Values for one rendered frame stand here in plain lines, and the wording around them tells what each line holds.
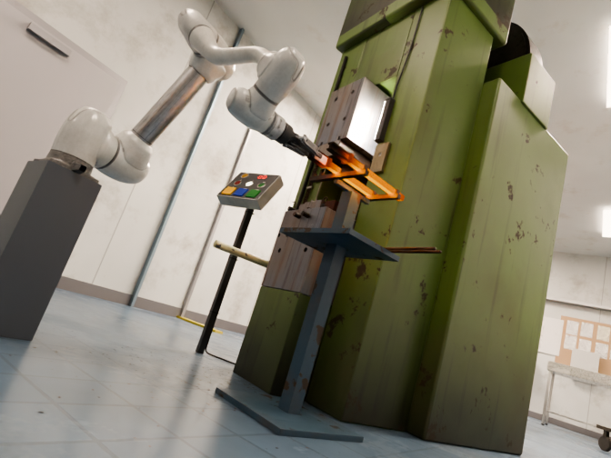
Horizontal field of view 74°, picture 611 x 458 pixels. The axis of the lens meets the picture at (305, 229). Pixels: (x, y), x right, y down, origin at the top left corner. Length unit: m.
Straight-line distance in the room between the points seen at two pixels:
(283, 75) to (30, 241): 1.01
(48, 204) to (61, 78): 2.92
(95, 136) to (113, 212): 2.95
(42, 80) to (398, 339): 3.70
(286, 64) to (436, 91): 1.17
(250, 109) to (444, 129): 1.25
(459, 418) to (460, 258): 0.79
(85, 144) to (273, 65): 0.78
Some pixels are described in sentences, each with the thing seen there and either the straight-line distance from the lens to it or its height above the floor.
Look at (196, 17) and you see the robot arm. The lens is 1.80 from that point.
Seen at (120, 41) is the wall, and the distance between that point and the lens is 4.90.
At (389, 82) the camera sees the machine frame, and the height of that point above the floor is 1.83.
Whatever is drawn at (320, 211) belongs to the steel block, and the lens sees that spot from 2.03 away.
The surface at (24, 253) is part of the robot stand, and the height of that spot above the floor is 0.27.
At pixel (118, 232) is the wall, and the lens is 4.70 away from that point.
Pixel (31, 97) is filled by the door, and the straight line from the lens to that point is 4.38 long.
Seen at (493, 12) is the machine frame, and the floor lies 2.39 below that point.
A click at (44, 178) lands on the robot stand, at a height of 0.53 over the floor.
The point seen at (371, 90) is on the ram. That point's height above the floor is 1.72.
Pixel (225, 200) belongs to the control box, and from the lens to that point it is 2.65.
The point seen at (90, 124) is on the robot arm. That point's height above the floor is 0.79.
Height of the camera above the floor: 0.31
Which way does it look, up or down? 14 degrees up
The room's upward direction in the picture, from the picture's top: 17 degrees clockwise
